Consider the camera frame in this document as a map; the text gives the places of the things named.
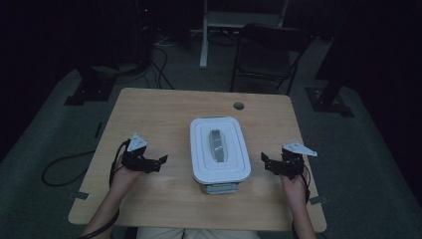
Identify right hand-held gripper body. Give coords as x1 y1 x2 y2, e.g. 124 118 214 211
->
275 141 318 181

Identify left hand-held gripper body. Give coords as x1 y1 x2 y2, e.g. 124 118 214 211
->
120 132 161 174

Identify white storage box lid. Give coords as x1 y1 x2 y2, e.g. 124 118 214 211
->
189 116 252 185

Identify clear storage box grey handles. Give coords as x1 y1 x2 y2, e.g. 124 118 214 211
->
198 115 240 195

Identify person's left hand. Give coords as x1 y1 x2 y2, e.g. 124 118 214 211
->
110 165 143 197

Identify person's right hand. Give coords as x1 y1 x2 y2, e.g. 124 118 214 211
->
280 172 310 207

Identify black stand base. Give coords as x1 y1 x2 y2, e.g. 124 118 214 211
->
64 66 117 107
305 39 355 118

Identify black folding chair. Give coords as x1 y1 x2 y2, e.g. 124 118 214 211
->
230 23 313 97

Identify black computer tower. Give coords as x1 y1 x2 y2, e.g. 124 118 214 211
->
133 0 155 64

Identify left hand-held gripper cable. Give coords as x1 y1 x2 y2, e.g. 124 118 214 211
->
78 138 132 239

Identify hand-held gripper cable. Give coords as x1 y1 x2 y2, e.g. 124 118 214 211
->
78 138 132 239
291 162 313 239

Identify right hand-held gripper cable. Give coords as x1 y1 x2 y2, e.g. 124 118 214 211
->
291 162 313 239

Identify black floor cable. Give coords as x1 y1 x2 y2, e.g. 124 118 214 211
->
42 150 98 187

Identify black cable bundle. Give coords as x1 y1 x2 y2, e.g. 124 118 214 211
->
145 43 175 91

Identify white metal desk frame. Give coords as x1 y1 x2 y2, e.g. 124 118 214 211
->
199 0 290 70

